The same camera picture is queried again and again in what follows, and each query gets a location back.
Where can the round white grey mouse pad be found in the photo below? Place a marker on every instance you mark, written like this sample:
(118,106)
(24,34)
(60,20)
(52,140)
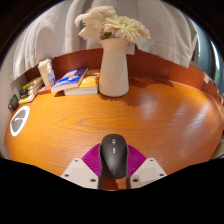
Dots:
(19,121)

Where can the black computer mouse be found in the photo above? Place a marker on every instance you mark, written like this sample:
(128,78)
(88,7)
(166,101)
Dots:
(114,156)

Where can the cream ceramic vase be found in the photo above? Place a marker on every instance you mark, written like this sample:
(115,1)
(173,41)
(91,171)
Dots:
(114,71)

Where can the clear spray bottle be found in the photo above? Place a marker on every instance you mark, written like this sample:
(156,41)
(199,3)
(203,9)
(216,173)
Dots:
(51,76)

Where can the orange book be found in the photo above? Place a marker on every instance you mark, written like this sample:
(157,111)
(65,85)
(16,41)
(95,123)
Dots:
(87,85)

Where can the dark window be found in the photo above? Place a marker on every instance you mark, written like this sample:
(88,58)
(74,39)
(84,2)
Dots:
(208,53)

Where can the blue book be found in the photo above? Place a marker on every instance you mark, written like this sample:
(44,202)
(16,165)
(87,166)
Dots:
(70,79)

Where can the yellow white book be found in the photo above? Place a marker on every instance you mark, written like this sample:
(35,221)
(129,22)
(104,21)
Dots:
(26,99)

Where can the white pleated curtain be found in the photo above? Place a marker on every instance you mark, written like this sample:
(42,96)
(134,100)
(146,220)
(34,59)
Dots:
(50,30)

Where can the dark red book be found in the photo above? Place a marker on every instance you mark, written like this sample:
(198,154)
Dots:
(45,89)

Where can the cream lidded tumbler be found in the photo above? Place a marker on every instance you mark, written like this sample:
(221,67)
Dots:
(43,70)

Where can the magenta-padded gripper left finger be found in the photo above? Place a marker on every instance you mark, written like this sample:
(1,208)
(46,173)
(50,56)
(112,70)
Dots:
(78,171)

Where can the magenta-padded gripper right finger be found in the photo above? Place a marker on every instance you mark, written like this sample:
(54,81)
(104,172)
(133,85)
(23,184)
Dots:
(150,171)

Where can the white flower bouquet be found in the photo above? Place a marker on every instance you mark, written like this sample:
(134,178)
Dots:
(115,23)

